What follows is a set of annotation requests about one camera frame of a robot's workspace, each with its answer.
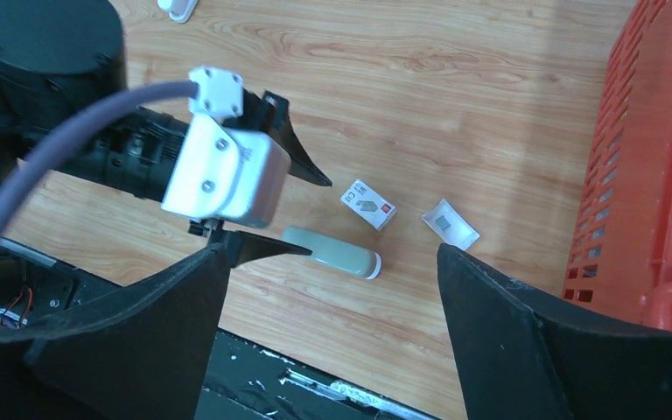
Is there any open staple box tray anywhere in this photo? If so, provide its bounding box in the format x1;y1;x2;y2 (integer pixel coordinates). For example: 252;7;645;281
422;199;480;251

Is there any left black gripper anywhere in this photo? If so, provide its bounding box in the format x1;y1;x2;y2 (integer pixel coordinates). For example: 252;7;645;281
187;91;333;268

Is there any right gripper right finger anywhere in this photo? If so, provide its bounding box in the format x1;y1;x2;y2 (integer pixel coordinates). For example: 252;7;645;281
437;244;672;419

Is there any white stapler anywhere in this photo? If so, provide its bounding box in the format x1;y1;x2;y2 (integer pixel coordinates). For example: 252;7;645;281
157;0;198;24

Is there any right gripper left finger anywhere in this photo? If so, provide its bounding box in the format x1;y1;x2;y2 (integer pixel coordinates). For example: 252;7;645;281
0;244;230;419

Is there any small staple box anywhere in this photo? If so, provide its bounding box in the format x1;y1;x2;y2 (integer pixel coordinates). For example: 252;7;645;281
340;178;396;231

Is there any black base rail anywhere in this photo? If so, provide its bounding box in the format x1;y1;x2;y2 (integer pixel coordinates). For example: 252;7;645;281
0;224;426;419

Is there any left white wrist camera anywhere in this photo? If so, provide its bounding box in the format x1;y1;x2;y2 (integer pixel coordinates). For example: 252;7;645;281
161;66;291;228

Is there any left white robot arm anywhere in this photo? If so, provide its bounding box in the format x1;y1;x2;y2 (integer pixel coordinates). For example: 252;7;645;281
0;1;330;235

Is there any red plastic basket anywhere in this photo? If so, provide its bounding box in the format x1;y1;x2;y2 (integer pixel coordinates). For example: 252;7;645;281
562;1;672;331

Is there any grey green stapler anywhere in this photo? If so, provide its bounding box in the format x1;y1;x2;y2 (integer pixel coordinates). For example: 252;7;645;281
282;226;382;280

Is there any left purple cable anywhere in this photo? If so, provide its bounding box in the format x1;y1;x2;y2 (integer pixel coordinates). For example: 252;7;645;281
0;80;198;297

